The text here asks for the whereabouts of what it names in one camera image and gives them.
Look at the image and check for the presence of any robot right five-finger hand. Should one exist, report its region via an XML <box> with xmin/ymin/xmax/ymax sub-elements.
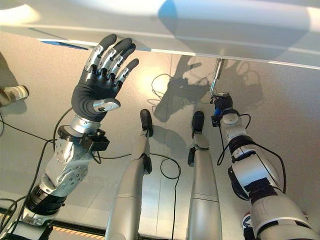
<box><xmin>211</xmin><ymin>92</ymin><xmax>234</xmax><ymax>116</ymax></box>

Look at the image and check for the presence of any robot left five-finger hand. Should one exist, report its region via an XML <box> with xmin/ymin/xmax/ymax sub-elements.
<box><xmin>71</xmin><ymin>33</ymin><xmax>140</xmax><ymax>123</ymax></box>

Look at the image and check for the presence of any metal bed crank handle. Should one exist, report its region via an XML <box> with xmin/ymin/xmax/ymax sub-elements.
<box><xmin>209</xmin><ymin>58</ymin><xmax>224</xmax><ymax>97</ymax></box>

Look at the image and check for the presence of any white hospital bed footboard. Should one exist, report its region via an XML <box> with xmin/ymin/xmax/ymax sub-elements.
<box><xmin>0</xmin><ymin>0</ymin><xmax>320</xmax><ymax>69</ymax></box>

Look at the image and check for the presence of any robot right dark foot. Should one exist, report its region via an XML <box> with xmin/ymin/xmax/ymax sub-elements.
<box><xmin>191</xmin><ymin>110</ymin><xmax>205</xmax><ymax>140</ymax></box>

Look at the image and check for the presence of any robot dark foot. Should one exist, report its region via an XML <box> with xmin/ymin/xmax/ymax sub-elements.
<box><xmin>139</xmin><ymin>108</ymin><xmax>154</xmax><ymax>138</ymax></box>
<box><xmin>191</xmin><ymin>110</ymin><xmax>205</xmax><ymax>140</ymax></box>

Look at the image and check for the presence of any robot left dark foot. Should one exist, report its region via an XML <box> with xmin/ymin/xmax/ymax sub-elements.
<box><xmin>139</xmin><ymin>108</ymin><xmax>154</xmax><ymax>138</ymax></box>

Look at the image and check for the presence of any robot right silver leg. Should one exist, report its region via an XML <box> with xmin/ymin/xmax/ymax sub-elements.
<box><xmin>186</xmin><ymin>131</ymin><xmax>223</xmax><ymax>240</ymax></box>

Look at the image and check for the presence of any robot silver leg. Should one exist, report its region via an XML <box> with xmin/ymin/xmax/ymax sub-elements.
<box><xmin>186</xmin><ymin>131</ymin><xmax>223</xmax><ymax>240</ymax></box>
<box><xmin>104</xmin><ymin>133</ymin><xmax>154</xmax><ymax>240</ymax></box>

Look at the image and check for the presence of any robot left silver leg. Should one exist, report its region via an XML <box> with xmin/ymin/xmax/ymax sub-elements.
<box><xmin>104</xmin><ymin>133</ymin><xmax>154</xmax><ymax>240</ymax></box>

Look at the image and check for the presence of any blue white red shoe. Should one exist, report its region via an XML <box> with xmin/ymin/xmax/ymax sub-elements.
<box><xmin>241</xmin><ymin>211</ymin><xmax>254</xmax><ymax>229</ymax></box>

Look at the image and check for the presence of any yellow black hazard tape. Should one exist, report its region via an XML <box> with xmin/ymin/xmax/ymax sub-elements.
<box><xmin>50</xmin><ymin>225</ymin><xmax>106</xmax><ymax>238</ymax></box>

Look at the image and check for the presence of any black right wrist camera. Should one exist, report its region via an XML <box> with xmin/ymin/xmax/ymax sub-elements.
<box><xmin>211</xmin><ymin>114</ymin><xmax>223</xmax><ymax>128</ymax></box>

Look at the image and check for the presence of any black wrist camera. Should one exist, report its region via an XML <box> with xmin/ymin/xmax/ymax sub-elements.
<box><xmin>211</xmin><ymin>114</ymin><xmax>223</xmax><ymax>128</ymax></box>
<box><xmin>86</xmin><ymin>129</ymin><xmax>111</xmax><ymax>153</ymax></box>

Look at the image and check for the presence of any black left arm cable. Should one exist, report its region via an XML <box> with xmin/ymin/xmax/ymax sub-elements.
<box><xmin>0</xmin><ymin>108</ymin><xmax>76</xmax><ymax>240</ymax></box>

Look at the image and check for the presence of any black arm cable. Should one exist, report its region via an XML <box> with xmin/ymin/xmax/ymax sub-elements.
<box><xmin>0</xmin><ymin>108</ymin><xmax>76</xmax><ymax>240</ymax></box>
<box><xmin>216</xmin><ymin>113</ymin><xmax>287</xmax><ymax>194</ymax></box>

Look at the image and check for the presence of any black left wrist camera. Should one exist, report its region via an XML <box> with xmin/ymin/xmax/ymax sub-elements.
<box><xmin>86</xmin><ymin>129</ymin><xmax>111</xmax><ymax>153</ymax></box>

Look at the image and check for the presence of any blue bed frame bar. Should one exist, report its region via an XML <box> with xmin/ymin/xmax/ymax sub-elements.
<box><xmin>37</xmin><ymin>38</ymin><xmax>90</xmax><ymax>51</ymax></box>

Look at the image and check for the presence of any thin white floor cable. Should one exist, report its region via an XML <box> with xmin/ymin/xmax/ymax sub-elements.
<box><xmin>147</xmin><ymin>73</ymin><xmax>177</xmax><ymax>109</ymax></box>

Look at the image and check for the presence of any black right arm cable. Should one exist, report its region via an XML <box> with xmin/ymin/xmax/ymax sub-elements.
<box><xmin>216</xmin><ymin>113</ymin><xmax>287</xmax><ymax>194</ymax></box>

